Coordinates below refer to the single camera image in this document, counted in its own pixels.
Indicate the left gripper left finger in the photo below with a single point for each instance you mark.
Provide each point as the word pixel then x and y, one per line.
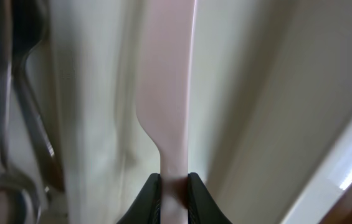
pixel 146 208

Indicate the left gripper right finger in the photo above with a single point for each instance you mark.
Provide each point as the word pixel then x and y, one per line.
pixel 202 209

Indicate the large steel spoon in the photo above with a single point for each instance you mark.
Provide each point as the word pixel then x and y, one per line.
pixel 30 24
pixel 22 198

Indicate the white cutlery tray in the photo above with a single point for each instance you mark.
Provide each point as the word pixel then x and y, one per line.
pixel 270 119

